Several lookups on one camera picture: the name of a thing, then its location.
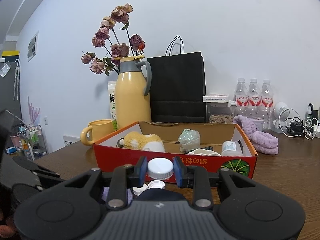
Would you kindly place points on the clear plastic swab box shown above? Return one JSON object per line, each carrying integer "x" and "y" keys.
{"x": 231, "y": 148}

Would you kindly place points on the purple cloth pouch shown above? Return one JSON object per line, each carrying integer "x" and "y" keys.
{"x": 105, "y": 195}

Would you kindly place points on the white face mask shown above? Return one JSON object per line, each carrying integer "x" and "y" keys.
{"x": 202, "y": 152}

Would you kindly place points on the yellow thermos jug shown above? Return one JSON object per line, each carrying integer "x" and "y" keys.
{"x": 131, "y": 100}

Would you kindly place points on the small pale plastic tub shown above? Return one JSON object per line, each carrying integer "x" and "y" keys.
{"x": 258, "y": 125}

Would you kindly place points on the navy zip pouch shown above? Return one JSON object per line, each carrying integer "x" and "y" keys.
{"x": 160, "y": 195}

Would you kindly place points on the purple wall sticker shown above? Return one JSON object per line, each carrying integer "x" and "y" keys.
{"x": 33, "y": 112}

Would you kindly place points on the clear water bottle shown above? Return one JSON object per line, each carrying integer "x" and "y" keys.
{"x": 254, "y": 100}
{"x": 266, "y": 100}
{"x": 240, "y": 100}

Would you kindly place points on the white wall outlet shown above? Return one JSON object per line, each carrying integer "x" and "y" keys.
{"x": 46, "y": 120}

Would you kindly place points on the white panel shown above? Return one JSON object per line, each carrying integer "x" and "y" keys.
{"x": 71, "y": 140}

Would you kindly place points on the yellow mug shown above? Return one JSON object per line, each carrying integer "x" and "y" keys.
{"x": 98, "y": 130}

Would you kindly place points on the small white fan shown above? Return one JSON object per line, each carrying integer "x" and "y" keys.
{"x": 280, "y": 112}

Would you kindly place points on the iridescent wrap ball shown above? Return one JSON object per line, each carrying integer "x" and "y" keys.
{"x": 188, "y": 138}

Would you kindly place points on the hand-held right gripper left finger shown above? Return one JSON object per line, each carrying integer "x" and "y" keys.
{"x": 143, "y": 170}

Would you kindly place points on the person's left hand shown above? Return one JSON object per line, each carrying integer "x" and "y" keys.
{"x": 5, "y": 227}

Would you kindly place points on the clear seed container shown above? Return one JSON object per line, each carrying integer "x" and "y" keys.
{"x": 220, "y": 112}

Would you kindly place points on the yellow and white plush toy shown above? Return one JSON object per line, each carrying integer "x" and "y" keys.
{"x": 140, "y": 141}

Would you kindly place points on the wall poster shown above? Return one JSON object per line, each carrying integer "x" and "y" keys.
{"x": 33, "y": 46}

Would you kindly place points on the white charger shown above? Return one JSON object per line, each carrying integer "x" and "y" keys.
{"x": 316, "y": 131}

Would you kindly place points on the red cardboard box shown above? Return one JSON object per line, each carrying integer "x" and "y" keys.
{"x": 112, "y": 155}

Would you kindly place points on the black paper bag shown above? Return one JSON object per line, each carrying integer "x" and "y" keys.
{"x": 177, "y": 85}

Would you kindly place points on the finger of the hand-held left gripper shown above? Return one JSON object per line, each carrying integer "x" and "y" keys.
{"x": 45, "y": 175}

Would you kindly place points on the white bottle cap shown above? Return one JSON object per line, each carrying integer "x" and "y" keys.
{"x": 160, "y": 168}
{"x": 138, "y": 191}
{"x": 156, "y": 184}

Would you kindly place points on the dried pink rose bouquet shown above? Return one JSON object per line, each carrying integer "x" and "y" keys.
{"x": 120, "y": 15}

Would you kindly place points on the purple fluffy headband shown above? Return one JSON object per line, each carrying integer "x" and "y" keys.
{"x": 265, "y": 140}

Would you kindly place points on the dark cabinet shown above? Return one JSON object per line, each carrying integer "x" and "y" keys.
{"x": 10, "y": 87}

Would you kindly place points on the white milk carton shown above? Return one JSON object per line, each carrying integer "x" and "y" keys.
{"x": 112, "y": 105}

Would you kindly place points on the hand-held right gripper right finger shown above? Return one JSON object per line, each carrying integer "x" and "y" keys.
{"x": 178, "y": 171}

